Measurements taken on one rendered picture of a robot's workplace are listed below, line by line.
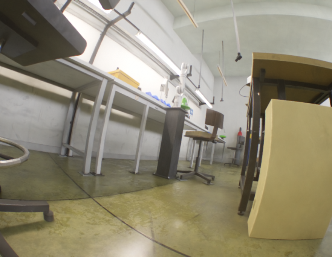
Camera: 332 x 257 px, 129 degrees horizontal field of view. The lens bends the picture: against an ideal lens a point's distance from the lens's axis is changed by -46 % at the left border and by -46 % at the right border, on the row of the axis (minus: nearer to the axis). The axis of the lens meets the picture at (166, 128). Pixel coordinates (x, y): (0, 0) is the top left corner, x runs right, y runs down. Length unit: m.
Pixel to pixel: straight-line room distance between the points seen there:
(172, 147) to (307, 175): 1.40
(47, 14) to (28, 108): 1.74
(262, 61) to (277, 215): 0.81
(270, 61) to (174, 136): 1.28
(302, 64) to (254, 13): 3.31
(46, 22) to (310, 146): 1.01
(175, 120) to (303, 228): 1.59
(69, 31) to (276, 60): 0.95
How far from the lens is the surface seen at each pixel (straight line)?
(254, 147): 0.97
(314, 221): 0.89
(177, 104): 1.86
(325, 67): 1.08
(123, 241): 0.60
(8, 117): 2.08
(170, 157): 1.72
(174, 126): 1.74
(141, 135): 1.71
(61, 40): 0.46
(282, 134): 0.72
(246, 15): 4.21
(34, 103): 2.09
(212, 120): 1.82
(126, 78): 1.57
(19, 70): 2.01
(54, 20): 0.43
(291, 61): 0.98
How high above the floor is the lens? 0.38
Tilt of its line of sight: 7 degrees up
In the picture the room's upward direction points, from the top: 9 degrees clockwise
